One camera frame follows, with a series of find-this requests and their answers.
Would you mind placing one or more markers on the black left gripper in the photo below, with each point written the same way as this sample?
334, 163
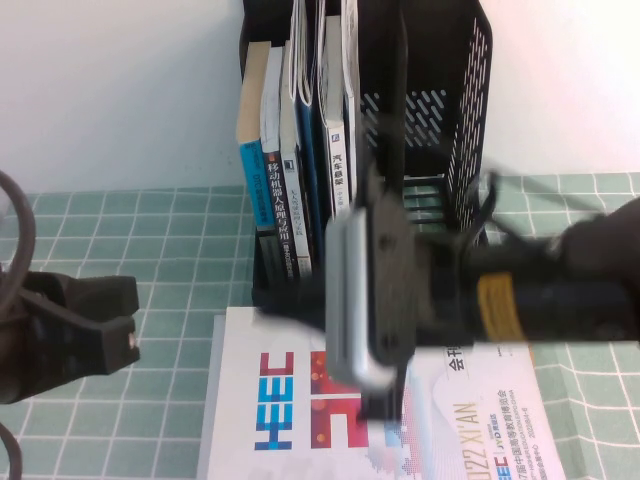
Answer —
35, 360

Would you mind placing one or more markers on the white spine car book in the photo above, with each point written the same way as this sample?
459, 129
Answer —
340, 170

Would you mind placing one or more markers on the black plastic book holder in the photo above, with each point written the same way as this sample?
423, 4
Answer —
430, 50

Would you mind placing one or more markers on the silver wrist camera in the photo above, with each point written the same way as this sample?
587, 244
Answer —
347, 300

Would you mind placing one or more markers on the cyan spine book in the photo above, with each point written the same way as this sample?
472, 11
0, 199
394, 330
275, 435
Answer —
252, 185

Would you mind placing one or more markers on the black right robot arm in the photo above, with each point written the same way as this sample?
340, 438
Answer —
575, 310

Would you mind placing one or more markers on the white spine Chinese title book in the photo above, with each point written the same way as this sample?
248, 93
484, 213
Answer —
280, 200

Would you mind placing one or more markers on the green checked tablecloth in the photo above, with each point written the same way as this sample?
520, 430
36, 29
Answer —
100, 230

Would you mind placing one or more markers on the grey spine book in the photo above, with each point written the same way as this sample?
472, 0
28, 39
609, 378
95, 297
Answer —
299, 215

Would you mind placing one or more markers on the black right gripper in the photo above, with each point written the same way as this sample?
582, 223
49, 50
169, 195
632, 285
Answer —
435, 300

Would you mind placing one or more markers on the thin white-paged brochure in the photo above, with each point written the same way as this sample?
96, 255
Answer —
351, 75

